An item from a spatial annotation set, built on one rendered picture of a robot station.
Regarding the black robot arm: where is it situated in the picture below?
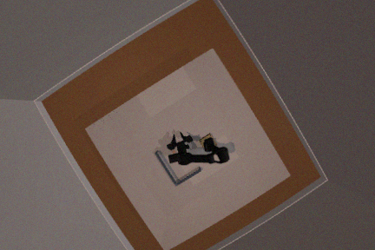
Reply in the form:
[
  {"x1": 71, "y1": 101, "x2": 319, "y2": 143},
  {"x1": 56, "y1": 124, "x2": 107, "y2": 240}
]
[{"x1": 168, "y1": 137, "x2": 229, "y2": 165}]

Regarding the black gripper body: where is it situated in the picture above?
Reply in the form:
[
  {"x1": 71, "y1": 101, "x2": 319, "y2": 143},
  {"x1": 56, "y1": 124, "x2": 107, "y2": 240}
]
[{"x1": 167, "y1": 135, "x2": 193, "y2": 153}]

